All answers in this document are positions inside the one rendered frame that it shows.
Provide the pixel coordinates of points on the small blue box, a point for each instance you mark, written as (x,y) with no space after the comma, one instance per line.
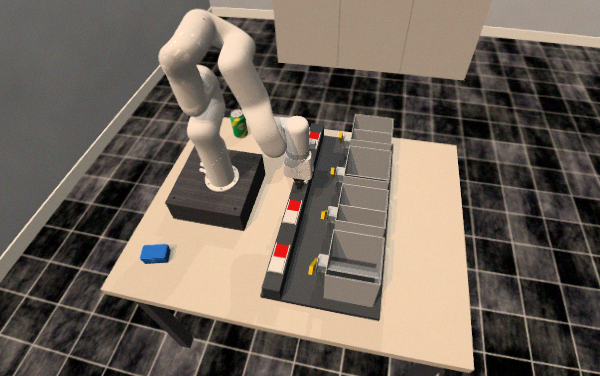
(158,253)

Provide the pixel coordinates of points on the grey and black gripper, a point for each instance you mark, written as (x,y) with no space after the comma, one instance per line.
(299,170)

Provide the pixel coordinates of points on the green and yellow drink can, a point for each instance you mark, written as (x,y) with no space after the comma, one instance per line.
(238,123)

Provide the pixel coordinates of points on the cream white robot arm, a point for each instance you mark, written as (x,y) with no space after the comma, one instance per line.
(193,86)

